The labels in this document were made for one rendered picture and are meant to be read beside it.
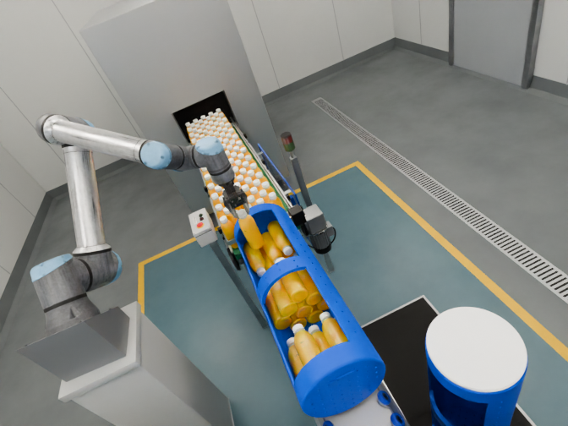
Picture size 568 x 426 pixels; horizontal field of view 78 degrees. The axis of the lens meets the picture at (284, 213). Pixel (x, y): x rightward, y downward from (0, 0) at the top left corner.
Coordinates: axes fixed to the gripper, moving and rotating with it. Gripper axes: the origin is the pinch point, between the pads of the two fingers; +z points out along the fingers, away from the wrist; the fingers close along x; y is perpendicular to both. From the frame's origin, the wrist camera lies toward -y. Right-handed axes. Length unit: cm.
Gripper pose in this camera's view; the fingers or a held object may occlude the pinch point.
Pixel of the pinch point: (242, 213)
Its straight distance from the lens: 152.1
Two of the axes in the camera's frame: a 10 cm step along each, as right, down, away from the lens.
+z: 2.8, 7.3, 6.2
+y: 3.4, 5.3, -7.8
